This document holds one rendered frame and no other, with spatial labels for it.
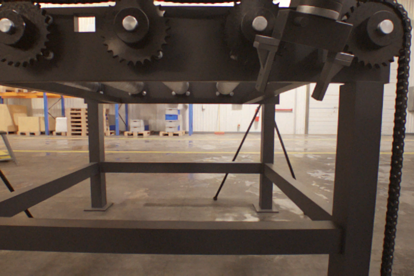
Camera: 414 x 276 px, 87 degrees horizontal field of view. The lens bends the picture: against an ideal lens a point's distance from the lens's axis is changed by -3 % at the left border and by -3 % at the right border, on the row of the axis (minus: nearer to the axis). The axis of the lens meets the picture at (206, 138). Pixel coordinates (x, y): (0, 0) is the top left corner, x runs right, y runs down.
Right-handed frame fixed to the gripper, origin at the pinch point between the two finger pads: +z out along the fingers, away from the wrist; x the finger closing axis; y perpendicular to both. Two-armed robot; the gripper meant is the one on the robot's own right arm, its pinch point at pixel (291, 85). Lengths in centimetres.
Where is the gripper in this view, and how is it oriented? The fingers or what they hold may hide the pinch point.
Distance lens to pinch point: 51.5
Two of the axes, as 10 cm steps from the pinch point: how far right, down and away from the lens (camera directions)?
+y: 1.0, 4.8, -8.7
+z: -1.7, 8.7, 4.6
